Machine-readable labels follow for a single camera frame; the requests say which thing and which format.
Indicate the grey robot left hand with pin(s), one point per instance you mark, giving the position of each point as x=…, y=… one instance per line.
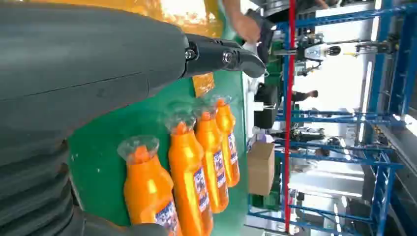
x=81, y=58

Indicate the person's left hand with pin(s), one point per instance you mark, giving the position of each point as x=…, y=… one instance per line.
x=247, y=28

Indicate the orange drink bottle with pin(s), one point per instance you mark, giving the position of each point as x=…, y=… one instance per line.
x=228, y=125
x=209, y=156
x=187, y=182
x=146, y=192

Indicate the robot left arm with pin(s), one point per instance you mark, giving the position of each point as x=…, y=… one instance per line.
x=29, y=195

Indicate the person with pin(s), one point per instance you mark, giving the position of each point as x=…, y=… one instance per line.
x=246, y=27

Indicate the white machine on rack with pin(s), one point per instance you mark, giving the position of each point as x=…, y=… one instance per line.
x=314, y=52

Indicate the small yellow plastic pouch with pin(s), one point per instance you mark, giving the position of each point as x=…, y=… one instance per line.
x=203, y=84

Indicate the black bag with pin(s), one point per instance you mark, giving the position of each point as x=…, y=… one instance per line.
x=265, y=107

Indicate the white table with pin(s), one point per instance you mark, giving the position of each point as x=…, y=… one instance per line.
x=249, y=114

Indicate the green table mat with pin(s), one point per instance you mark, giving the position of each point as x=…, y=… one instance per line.
x=107, y=156

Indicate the red pole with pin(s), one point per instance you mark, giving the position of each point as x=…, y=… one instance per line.
x=289, y=130

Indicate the purple tissue pack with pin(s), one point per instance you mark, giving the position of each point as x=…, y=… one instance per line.
x=264, y=138

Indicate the brown cardboard box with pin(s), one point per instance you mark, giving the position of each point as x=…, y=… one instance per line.
x=260, y=169

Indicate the green crate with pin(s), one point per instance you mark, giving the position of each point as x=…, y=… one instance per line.
x=270, y=201

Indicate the blue metal rack frame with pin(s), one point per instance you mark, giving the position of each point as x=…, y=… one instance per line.
x=379, y=182
x=381, y=65

